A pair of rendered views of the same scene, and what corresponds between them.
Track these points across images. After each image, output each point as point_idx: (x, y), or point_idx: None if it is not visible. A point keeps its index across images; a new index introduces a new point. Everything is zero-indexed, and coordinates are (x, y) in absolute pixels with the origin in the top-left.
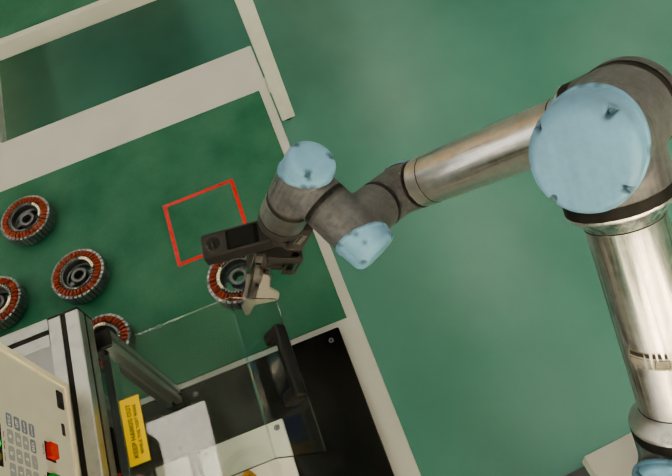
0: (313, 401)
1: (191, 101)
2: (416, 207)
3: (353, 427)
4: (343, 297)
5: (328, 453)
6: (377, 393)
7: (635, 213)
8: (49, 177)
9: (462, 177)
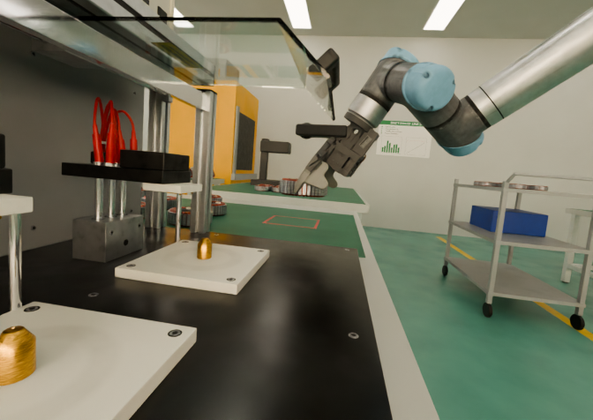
0: (307, 259)
1: (316, 210)
2: (473, 113)
3: (338, 278)
4: (367, 252)
5: (296, 280)
6: (375, 287)
7: None
8: (230, 203)
9: (529, 60)
